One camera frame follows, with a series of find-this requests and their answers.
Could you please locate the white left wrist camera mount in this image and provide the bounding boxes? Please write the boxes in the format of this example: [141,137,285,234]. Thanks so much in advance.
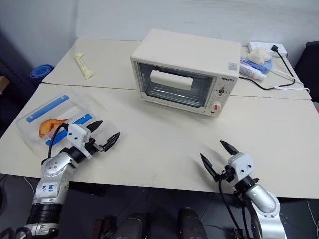
[67,123,91,159]

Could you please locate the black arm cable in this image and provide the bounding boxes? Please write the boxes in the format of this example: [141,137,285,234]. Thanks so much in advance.
[218,178,250,239]
[47,123,70,160]

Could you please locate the clear container with blue clips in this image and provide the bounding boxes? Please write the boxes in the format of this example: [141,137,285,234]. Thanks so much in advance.
[15,90,122,158]

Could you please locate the white blue toothpaste tube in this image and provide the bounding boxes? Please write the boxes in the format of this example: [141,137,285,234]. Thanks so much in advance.
[239,56,267,82]

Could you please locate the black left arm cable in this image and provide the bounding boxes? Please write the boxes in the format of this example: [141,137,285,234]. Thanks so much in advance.
[47,123,70,160]

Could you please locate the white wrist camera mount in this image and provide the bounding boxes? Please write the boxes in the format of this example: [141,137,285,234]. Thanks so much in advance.
[228,152,255,181]
[67,123,91,159]

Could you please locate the orange toy food piece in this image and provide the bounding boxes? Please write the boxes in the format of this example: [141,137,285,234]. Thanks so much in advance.
[38,119,69,138]

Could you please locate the glass oven door with handle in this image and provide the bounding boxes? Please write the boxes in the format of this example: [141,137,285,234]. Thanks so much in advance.
[134,61,218,111]

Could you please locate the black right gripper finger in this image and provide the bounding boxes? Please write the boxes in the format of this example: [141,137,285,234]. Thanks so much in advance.
[200,153,218,181]
[219,140,238,157]

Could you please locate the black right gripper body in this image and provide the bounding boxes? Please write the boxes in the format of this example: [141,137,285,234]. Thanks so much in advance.
[214,165,237,186]

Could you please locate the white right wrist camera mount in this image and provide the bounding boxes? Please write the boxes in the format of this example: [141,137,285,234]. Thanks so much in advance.
[228,152,255,181]

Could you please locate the black power cable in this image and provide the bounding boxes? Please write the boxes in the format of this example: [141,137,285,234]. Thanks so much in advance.
[239,44,298,91]

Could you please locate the pale yellow item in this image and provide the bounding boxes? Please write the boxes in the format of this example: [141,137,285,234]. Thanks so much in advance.
[73,51,96,80]

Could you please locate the white crumpled tissue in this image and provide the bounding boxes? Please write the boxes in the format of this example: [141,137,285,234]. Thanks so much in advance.
[246,48,272,65]

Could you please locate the black chair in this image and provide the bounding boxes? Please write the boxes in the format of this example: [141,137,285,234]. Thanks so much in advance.
[294,41,319,103]

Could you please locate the blue ribbed round object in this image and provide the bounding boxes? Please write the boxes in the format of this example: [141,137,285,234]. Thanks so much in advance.
[29,64,55,78]

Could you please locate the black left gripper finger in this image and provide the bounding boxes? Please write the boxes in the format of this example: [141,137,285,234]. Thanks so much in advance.
[100,132,121,152]
[87,120,104,133]

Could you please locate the white and red timer knob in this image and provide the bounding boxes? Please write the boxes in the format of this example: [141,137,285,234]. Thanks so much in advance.
[208,100,223,115]

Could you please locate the white power strip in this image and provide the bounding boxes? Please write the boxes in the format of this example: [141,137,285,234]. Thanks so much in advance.
[247,41,289,58]

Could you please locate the cream toaster oven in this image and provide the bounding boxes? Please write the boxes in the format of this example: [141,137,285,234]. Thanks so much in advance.
[130,28,243,118]

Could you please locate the white flat cable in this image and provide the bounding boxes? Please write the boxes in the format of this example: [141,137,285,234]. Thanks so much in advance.
[270,69,311,93]

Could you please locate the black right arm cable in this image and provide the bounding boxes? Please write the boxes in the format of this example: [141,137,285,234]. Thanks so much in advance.
[218,178,250,239]

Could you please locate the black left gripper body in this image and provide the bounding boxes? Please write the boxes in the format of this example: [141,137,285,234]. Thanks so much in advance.
[84,138,105,155]

